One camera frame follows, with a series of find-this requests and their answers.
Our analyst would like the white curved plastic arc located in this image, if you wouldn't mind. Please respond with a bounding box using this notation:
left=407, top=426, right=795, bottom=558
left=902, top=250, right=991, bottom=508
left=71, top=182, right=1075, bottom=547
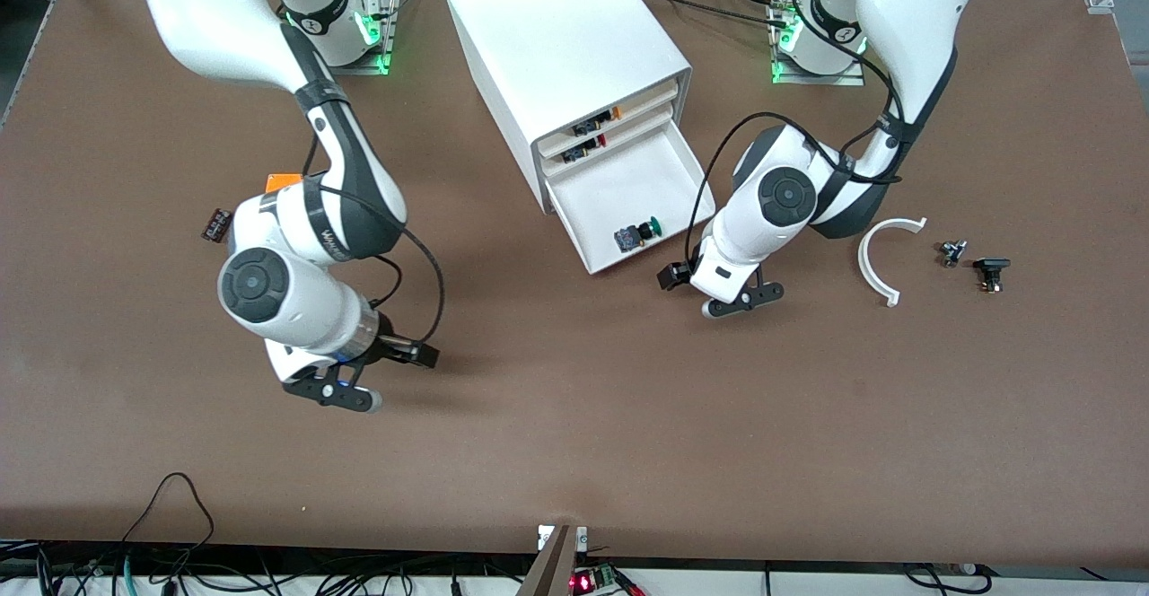
left=857, top=216, right=928, bottom=308

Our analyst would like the circuit board with red light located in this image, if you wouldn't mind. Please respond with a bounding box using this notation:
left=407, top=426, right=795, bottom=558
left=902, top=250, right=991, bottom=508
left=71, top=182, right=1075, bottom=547
left=570, top=565, right=622, bottom=596

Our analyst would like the white drawer with red button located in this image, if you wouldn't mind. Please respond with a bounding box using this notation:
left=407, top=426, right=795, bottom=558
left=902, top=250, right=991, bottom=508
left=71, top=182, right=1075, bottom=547
left=539, top=101, right=676, bottom=177

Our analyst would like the black cable on table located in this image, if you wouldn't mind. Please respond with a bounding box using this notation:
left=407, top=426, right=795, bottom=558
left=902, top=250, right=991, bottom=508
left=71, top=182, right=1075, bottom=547
left=628, top=0, right=796, bottom=28

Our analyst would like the red push button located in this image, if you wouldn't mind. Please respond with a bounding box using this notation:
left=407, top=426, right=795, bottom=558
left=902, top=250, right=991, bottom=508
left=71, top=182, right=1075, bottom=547
left=563, top=132, right=610, bottom=164

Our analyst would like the orange push button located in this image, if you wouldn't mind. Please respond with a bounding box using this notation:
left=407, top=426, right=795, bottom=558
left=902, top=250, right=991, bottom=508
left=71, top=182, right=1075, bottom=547
left=574, top=106, right=624, bottom=136

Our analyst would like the green push button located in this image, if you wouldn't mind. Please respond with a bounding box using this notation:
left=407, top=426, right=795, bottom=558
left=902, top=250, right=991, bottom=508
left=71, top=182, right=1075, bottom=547
left=613, top=215, right=664, bottom=255

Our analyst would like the white metal bracket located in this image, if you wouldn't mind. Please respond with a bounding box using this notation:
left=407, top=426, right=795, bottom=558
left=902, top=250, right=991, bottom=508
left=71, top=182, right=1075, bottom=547
left=537, top=525, right=590, bottom=552

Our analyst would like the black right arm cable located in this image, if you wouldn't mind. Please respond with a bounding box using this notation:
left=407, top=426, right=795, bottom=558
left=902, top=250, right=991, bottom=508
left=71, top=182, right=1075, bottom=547
left=303, top=127, right=446, bottom=347

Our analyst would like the white drawer with orange button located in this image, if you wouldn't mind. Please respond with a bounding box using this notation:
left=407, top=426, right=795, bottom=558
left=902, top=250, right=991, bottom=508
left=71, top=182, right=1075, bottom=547
left=537, top=78, right=680, bottom=159

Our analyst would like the white drawer cabinet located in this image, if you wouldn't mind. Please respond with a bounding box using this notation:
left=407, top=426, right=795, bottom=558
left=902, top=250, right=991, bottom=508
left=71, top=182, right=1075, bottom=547
left=442, top=0, right=693, bottom=215

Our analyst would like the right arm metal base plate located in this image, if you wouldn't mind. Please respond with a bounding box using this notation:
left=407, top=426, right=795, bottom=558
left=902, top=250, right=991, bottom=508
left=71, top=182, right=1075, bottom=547
left=296, top=0, right=398, bottom=76

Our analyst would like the black looped cable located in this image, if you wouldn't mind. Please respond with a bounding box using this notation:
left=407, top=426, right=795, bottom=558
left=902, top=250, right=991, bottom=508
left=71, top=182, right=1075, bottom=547
left=120, top=472, right=215, bottom=548

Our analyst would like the grey angled post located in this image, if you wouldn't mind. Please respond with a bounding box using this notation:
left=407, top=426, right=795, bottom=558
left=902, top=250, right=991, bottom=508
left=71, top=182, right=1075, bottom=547
left=516, top=524, right=577, bottom=596

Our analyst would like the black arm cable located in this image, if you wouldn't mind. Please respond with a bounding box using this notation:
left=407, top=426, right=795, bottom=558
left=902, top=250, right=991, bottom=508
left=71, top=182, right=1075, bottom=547
left=686, top=0, right=904, bottom=267
left=303, top=127, right=446, bottom=347

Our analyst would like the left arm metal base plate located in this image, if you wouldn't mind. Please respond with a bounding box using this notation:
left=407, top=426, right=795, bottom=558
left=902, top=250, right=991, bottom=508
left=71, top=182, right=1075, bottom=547
left=768, top=0, right=866, bottom=87

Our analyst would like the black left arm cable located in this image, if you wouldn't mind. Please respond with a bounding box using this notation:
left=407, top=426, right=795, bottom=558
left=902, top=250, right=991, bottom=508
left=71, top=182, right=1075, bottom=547
left=686, top=0, right=904, bottom=267

